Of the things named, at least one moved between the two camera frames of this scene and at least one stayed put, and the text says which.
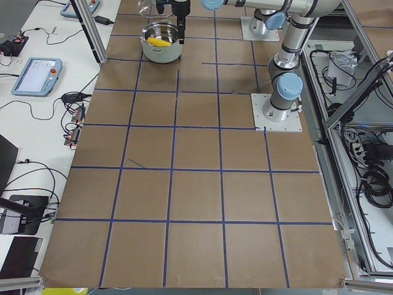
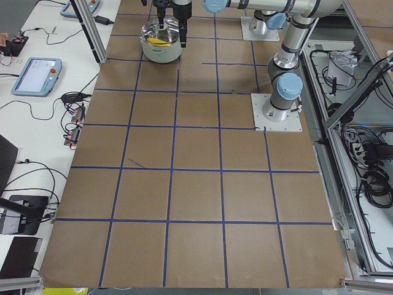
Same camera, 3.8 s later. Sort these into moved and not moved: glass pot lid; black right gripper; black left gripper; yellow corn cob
Moved: glass pot lid
Not moved: black right gripper; black left gripper; yellow corn cob
